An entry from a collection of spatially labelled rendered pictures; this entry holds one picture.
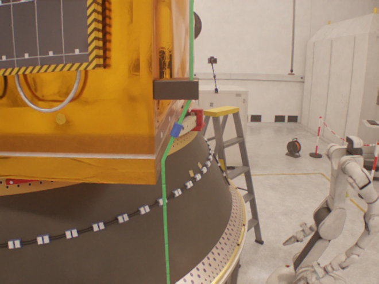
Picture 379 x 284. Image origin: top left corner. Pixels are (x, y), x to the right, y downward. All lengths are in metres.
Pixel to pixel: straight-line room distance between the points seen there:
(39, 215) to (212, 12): 8.36
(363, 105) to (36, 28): 6.38
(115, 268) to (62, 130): 0.52
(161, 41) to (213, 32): 8.29
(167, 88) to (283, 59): 8.78
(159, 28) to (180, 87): 0.10
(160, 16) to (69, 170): 0.30
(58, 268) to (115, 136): 0.51
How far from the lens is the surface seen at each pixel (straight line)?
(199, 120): 1.20
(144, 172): 0.45
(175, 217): 0.97
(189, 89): 0.40
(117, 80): 0.41
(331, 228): 1.84
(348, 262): 1.83
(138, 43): 0.41
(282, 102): 9.24
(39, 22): 0.42
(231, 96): 4.71
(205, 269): 1.06
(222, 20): 8.80
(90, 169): 0.47
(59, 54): 0.40
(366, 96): 6.53
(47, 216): 0.83
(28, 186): 0.84
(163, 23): 0.45
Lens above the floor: 1.94
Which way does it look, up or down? 16 degrees down
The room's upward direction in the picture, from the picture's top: straight up
